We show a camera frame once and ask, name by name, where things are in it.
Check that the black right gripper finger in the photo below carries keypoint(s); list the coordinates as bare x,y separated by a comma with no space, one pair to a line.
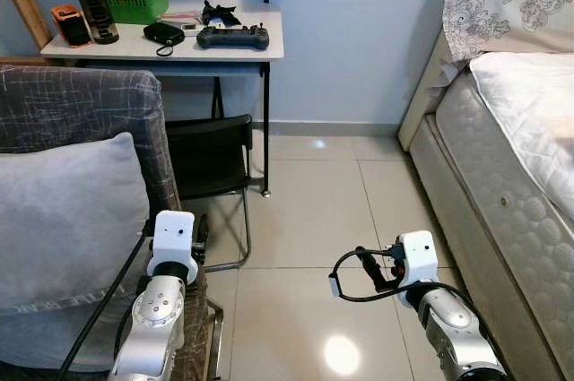
366,269

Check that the green plastic basket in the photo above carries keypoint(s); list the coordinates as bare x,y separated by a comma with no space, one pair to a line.
134,0

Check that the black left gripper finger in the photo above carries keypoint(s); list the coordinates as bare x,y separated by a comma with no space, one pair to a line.
202,238

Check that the wooden plank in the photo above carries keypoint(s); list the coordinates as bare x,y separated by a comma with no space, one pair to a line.
22,0

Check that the grey cushion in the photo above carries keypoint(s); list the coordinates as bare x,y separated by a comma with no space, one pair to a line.
63,220

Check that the white desk with black legs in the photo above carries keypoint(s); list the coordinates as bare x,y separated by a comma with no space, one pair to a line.
126,49

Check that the black remote controller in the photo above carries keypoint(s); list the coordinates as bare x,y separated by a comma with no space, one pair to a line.
233,38

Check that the black folding chair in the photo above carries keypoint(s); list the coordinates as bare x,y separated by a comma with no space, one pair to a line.
206,157

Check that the orange and black device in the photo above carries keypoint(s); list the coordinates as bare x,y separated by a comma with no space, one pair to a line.
70,27

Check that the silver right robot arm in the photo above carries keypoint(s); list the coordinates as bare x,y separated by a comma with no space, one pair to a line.
453,327

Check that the black crumpled glove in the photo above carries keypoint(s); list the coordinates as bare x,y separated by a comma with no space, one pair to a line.
218,13

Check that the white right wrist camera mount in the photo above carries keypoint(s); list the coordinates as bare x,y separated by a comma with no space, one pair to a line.
417,255

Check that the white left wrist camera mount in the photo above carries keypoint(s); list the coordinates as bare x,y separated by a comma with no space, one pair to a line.
170,238

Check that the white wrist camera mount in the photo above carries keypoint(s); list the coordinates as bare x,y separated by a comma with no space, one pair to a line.
417,255
170,238

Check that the pink white paper packet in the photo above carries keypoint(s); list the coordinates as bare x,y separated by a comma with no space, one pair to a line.
184,18

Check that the beige bed frame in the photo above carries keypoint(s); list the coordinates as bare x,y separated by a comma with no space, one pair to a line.
421,103

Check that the black pouch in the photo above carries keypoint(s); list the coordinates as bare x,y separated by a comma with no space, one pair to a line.
163,33

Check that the grey checked fabric sofa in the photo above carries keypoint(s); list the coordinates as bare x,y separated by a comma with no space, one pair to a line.
81,103

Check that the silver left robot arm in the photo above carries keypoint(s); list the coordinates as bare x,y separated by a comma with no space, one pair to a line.
157,318

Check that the quilted grey mattress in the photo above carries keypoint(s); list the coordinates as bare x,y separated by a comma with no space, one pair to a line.
502,211

